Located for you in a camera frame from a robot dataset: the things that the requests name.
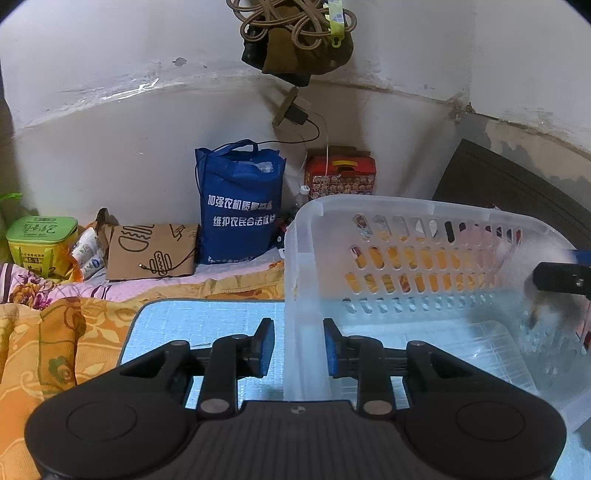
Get white taped ball bundle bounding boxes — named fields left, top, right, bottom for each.
left=521, top=239, right=588, bottom=338

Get clear plastic laundry basket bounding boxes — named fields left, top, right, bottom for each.
left=283, top=195, right=590, bottom=431

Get dark wooden headboard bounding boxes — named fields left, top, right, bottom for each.
left=433, top=139, right=590, bottom=250

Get brown paper food bag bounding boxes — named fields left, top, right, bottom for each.
left=95, top=208, right=198, bottom=281

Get blue tote bag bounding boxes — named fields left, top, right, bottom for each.
left=195, top=139, right=286, bottom=264

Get white snack packets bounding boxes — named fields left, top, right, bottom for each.
left=70, top=227, right=106, bottom=282

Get orange floral blanket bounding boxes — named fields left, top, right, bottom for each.
left=1, top=261, right=284, bottom=479

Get red cartoon gift box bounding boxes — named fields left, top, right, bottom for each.
left=304, top=146, right=377, bottom=199

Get green yellow lidded box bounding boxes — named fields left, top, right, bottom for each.
left=6, top=216, right=79, bottom=279

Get brown hanging bag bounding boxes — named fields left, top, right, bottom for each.
left=226, top=0, right=358, bottom=87

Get black charger cable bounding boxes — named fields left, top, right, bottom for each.
left=255, top=117, right=322, bottom=151

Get black wall charger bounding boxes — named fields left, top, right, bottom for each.
left=284, top=103, right=308, bottom=126

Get coiled tan rope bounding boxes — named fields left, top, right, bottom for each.
left=225, top=0, right=359, bottom=51

